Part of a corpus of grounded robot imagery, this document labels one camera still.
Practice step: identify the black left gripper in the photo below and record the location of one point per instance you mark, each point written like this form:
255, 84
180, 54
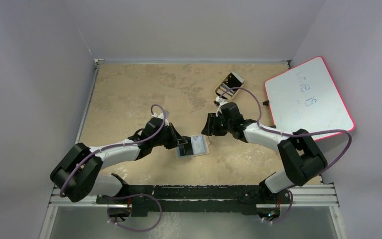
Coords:
175, 139

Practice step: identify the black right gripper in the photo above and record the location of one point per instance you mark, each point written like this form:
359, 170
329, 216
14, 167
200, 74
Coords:
211, 125

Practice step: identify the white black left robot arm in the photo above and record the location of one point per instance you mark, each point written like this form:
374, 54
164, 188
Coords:
77, 174

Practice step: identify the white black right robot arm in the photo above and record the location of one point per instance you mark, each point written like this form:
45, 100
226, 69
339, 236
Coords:
300, 156

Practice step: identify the beige oval card tray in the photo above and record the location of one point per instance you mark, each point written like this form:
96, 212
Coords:
229, 85

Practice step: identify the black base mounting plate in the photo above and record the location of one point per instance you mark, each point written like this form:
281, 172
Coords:
245, 199

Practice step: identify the pink framed whiteboard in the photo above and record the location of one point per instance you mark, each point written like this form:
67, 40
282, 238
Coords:
307, 97

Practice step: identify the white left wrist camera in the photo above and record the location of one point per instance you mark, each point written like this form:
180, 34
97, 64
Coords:
164, 116

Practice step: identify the aluminium frame rail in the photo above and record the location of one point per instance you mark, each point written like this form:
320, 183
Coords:
305, 196

